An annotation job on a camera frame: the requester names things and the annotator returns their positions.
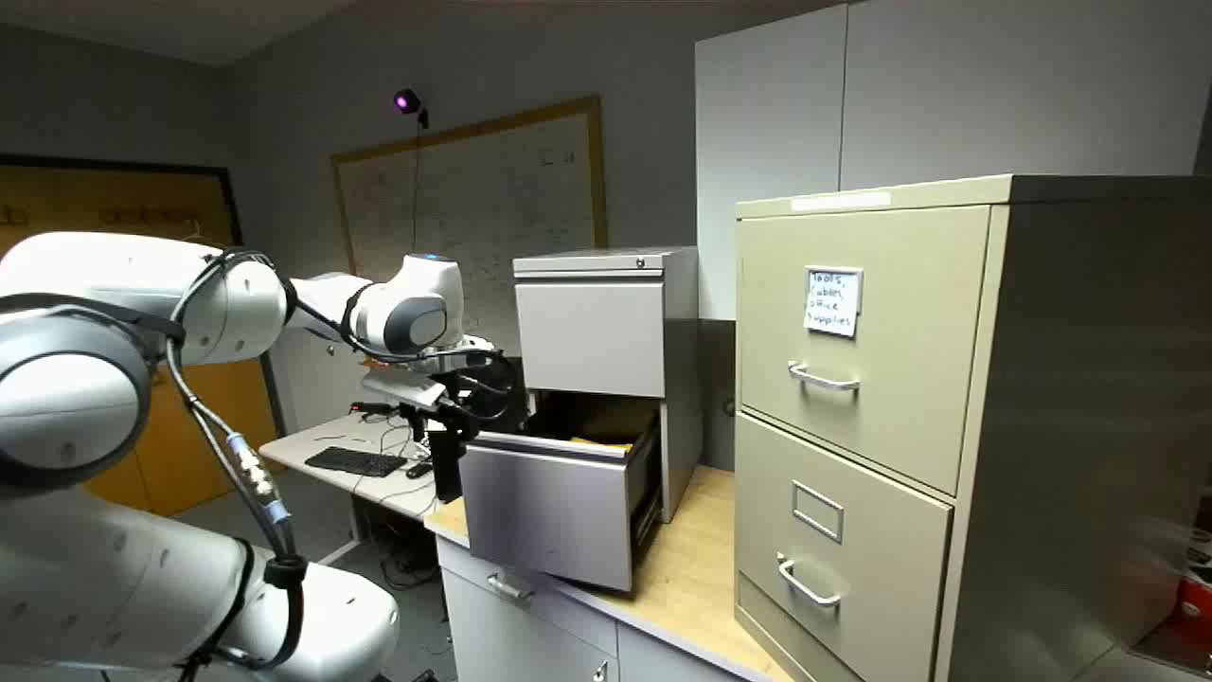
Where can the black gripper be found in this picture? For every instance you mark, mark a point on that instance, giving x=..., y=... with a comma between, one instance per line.
x=477, y=386

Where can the grey file cabinet drawer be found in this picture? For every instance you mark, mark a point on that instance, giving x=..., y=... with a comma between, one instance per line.
x=550, y=511

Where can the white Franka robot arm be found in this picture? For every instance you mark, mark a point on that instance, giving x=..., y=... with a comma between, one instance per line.
x=90, y=378

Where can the grey base cabinet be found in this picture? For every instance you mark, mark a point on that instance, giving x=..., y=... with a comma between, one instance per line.
x=518, y=629

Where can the grey closed cabinet drawer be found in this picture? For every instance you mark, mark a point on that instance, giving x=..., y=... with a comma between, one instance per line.
x=591, y=338

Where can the beige drawer with paper label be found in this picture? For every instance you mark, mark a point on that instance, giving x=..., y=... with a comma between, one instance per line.
x=910, y=378

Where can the large beige file cabinet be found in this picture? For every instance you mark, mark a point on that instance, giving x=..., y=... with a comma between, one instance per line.
x=1083, y=419

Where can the black keyboard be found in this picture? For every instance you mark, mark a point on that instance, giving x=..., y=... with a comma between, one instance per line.
x=359, y=461

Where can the light office desk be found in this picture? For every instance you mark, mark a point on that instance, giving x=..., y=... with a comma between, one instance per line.
x=347, y=440

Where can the yellow cylindrical object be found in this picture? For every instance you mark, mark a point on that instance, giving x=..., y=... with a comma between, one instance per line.
x=583, y=444

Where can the orange wooden door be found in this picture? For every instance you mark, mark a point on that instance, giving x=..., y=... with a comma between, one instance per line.
x=192, y=428

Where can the wood framed whiteboard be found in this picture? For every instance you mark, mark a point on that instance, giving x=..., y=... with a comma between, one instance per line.
x=494, y=202

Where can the white handwritten paper label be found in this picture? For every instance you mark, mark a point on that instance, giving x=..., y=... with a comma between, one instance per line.
x=832, y=301

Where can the red object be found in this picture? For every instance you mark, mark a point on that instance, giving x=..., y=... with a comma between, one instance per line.
x=1196, y=594

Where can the camera with purple light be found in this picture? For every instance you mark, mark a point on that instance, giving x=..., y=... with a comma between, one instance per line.
x=405, y=102

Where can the beige drawer with empty label frame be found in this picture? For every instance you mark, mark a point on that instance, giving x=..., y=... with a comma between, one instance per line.
x=871, y=569

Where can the white wall cabinet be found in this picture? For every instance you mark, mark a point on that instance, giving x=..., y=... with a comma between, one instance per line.
x=958, y=87

